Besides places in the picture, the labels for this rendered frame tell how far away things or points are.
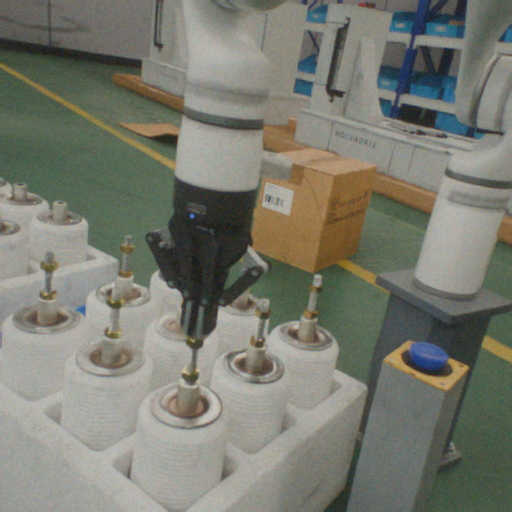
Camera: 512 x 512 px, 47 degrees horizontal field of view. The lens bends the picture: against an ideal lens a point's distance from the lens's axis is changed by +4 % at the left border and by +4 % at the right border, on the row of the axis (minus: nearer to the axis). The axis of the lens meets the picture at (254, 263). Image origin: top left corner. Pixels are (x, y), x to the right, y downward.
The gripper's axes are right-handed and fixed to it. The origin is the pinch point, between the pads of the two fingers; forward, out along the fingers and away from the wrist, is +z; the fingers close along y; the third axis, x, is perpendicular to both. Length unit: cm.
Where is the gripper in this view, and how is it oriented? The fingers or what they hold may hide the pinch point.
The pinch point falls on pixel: (199, 317)
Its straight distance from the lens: 57.4
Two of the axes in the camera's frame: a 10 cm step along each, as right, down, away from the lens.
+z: -1.5, 9.2, 3.7
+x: 4.3, -2.7, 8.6
